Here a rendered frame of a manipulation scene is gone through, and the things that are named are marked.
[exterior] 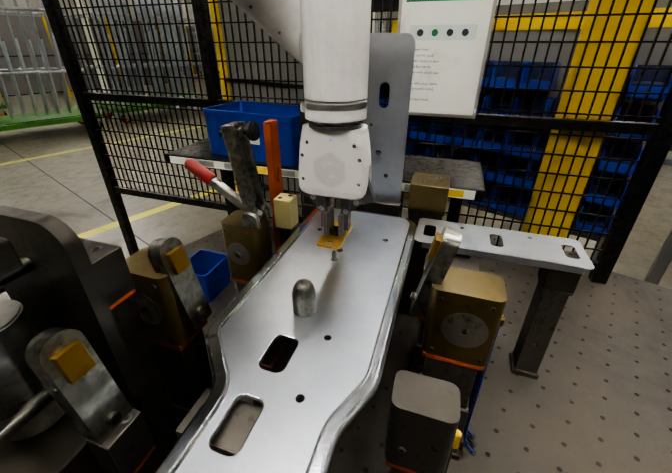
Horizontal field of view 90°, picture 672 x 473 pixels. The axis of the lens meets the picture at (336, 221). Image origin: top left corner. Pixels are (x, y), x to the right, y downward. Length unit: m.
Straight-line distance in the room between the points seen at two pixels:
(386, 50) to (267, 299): 0.50
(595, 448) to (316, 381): 0.57
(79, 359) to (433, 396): 0.34
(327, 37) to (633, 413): 0.85
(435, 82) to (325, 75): 0.60
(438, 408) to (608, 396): 0.57
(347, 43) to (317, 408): 0.39
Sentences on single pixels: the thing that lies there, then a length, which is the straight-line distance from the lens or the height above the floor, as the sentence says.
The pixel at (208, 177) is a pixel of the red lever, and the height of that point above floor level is 1.12.
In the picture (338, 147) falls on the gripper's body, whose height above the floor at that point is 1.20.
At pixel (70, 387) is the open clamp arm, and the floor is 1.06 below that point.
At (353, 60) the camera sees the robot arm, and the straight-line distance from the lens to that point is 0.43.
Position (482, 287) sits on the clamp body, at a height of 1.04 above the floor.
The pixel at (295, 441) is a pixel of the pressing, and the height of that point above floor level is 1.00.
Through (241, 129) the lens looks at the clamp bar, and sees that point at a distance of 0.54.
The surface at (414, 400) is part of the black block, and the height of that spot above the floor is 0.99.
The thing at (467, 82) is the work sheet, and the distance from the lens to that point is 0.99.
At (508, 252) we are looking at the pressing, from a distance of 0.66.
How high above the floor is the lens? 1.32
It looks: 28 degrees down
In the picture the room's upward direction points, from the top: straight up
